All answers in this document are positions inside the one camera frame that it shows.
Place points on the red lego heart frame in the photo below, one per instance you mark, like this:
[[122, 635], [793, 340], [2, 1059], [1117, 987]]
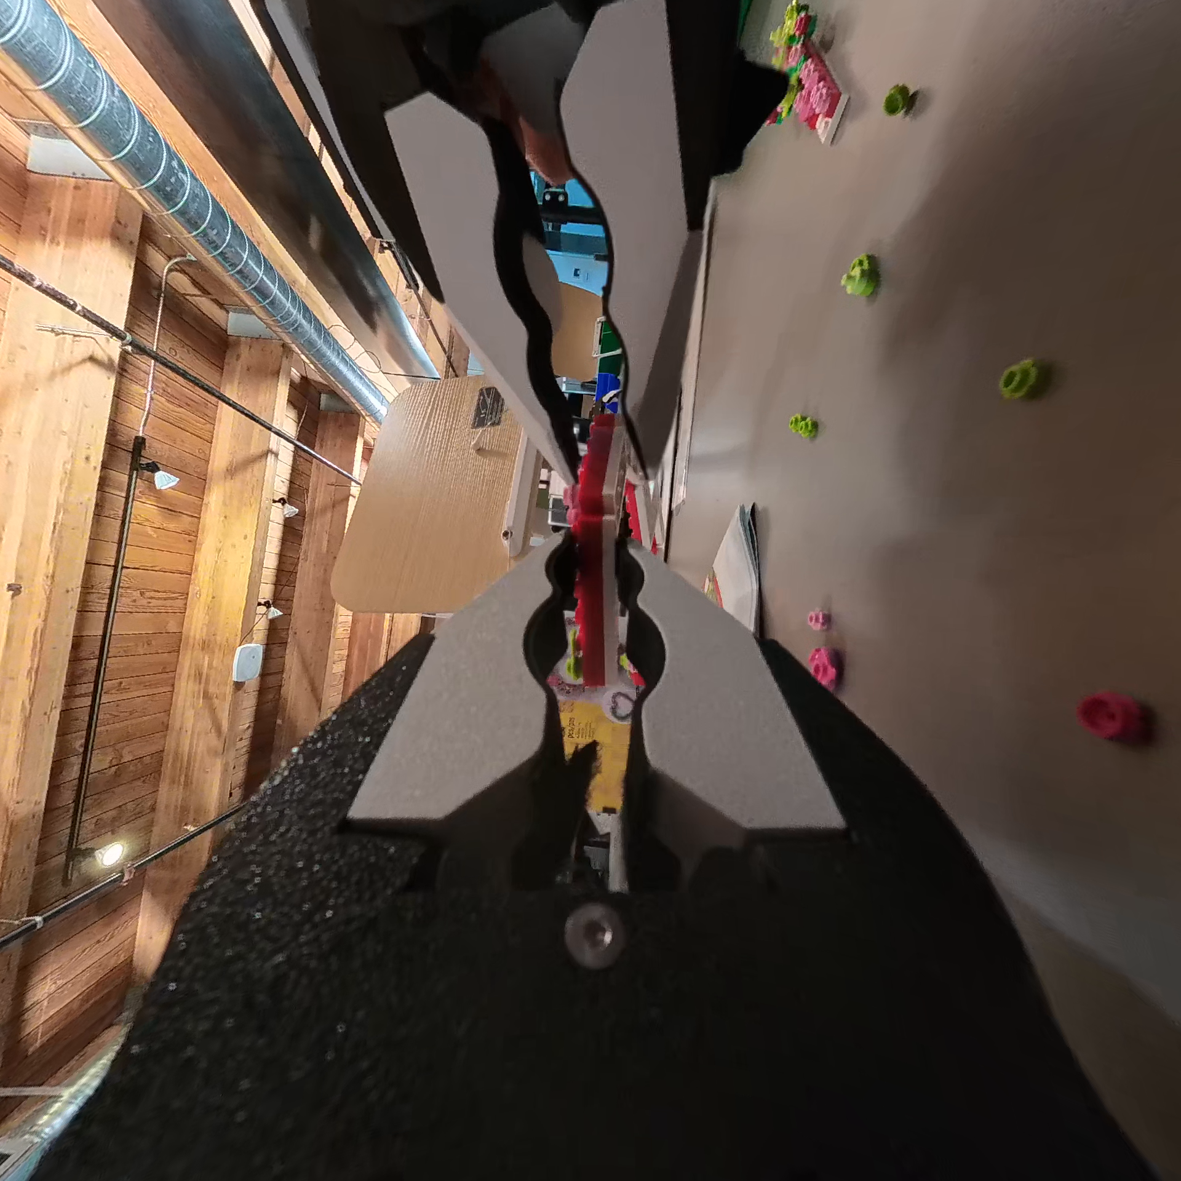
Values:
[[595, 553]]

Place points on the white ceiling access point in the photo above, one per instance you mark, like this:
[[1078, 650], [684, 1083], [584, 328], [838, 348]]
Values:
[[247, 664]]

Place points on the lego bar with pink flowers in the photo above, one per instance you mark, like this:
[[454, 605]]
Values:
[[816, 88]]

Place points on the black light track bar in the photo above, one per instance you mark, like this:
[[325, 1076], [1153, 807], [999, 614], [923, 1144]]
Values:
[[102, 645]]

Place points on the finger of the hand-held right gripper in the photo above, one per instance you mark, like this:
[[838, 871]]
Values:
[[636, 140], [457, 240]]

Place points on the lego instruction booklet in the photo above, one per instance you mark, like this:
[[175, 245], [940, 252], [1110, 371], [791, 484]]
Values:
[[738, 573]]

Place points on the wooden book stand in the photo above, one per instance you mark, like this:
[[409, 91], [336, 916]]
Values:
[[425, 498]]

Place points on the black ceiling pipe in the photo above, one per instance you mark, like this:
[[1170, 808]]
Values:
[[186, 375], [119, 877]]

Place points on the long spiral ventilation duct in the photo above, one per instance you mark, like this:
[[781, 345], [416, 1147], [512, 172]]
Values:
[[186, 186]]

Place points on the crimson round lego piece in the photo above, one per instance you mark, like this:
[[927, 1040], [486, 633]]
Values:
[[1110, 715]]

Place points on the bright ceiling spotlight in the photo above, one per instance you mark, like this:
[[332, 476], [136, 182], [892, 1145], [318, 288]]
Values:
[[110, 855]]

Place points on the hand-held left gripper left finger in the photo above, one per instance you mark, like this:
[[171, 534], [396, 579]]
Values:
[[452, 730]]

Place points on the magenta lego flower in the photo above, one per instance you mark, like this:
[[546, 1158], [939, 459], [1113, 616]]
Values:
[[823, 665]]

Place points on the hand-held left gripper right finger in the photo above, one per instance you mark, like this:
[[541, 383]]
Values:
[[738, 738]]

